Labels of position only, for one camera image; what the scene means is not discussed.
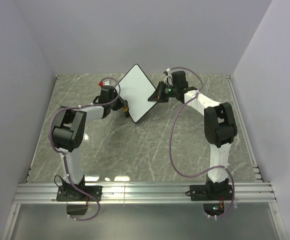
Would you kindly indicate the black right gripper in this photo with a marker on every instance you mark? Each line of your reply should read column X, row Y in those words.
column 158, row 95

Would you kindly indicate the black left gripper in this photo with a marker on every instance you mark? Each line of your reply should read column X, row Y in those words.
column 121, row 103

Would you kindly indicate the yellow black whiteboard eraser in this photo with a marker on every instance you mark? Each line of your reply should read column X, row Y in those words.
column 125, row 109

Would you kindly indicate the black framed small whiteboard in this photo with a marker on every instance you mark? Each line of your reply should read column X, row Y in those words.
column 136, row 88

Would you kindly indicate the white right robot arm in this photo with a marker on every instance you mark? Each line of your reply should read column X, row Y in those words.
column 220, row 128

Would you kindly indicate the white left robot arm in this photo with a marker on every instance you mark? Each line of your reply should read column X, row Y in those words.
column 67, row 131

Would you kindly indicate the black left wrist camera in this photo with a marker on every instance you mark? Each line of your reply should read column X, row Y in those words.
column 107, row 94

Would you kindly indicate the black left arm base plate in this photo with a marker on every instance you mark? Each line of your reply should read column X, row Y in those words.
column 69, row 194

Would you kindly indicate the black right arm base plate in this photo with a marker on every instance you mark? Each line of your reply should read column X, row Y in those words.
column 210, row 192

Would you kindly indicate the aluminium right side rail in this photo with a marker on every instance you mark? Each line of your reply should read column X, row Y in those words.
column 255, row 166

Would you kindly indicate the aluminium front mounting rail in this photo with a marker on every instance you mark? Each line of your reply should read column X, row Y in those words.
column 162, row 192

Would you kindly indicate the aluminium left side rail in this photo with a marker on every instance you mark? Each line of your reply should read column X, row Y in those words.
column 11, row 221

